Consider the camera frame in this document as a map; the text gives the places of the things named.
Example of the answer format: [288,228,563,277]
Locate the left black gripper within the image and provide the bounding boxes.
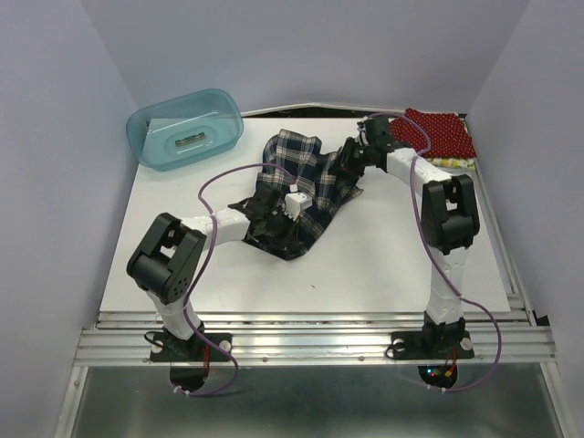
[262,207,300,251]

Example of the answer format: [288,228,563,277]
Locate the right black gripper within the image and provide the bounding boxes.
[326,136,374,178]

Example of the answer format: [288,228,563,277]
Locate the navy plaid skirt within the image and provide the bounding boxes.
[245,129,362,261]

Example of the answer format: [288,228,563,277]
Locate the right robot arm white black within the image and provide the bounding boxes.
[331,114,480,356]

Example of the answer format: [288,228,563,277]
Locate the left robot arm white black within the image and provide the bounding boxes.
[127,184,312,360]

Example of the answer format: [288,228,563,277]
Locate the red polka dot folded skirt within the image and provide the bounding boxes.
[390,109,476,159]

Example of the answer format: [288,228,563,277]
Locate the lemon print folded skirt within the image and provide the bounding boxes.
[425,157,476,171]

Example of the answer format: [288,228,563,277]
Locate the teal plastic bin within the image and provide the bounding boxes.
[126,89,244,172]

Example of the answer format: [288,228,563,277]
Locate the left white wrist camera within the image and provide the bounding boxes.
[284,192,312,221]

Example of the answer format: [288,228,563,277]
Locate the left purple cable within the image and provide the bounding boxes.
[169,162,240,398]

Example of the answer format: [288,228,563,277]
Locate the purple cable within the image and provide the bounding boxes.
[360,111,505,395]
[169,162,240,398]

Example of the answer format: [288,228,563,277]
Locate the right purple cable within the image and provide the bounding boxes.
[360,111,505,395]

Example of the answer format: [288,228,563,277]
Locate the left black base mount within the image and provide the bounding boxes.
[143,328,230,363]

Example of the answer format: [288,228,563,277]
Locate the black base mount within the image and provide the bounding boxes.
[143,328,230,363]
[384,314,475,360]

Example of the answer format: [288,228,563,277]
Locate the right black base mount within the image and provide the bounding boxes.
[384,314,475,360]

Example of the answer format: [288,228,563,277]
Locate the aluminium rail frame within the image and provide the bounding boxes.
[56,171,579,437]

